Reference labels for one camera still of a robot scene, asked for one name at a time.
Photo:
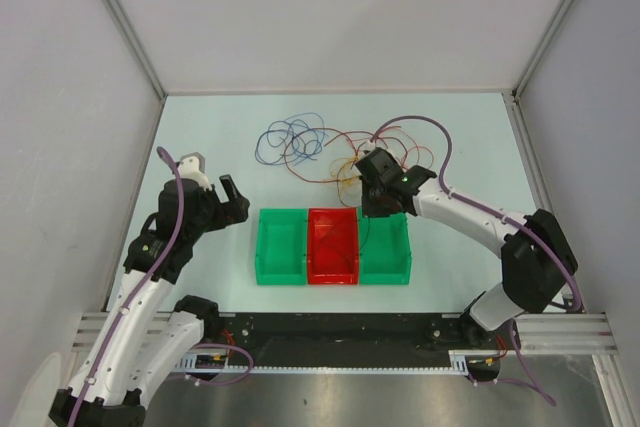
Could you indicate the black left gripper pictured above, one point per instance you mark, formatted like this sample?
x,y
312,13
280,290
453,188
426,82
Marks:
x,y
235,210

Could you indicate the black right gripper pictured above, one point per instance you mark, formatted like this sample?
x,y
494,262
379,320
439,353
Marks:
x,y
368,209

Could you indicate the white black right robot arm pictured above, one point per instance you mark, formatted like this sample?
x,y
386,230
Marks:
x,y
536,259

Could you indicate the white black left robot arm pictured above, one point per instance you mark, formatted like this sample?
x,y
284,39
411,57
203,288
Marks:
x,y
122,373

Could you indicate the right green plastic bin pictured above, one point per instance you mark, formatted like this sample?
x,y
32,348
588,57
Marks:
x,y
385,256

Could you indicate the green plastic bin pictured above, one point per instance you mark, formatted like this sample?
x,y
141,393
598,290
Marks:
x,y
385,256
281,247

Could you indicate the red plastic bin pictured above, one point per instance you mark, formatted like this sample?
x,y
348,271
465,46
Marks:
x,y
332,247

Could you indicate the left green plastic bin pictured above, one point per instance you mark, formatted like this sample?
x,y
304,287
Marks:
x,y
281,247

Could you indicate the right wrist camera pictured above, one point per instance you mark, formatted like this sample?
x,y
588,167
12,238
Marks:
x,y
365,148

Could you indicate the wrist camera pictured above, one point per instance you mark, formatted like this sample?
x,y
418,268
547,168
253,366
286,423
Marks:
x,y
365,148
192,167

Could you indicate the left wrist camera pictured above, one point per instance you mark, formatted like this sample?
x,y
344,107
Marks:
x,y
192,167

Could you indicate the slotted cable duct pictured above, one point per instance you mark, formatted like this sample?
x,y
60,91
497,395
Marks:
x,y
456,364

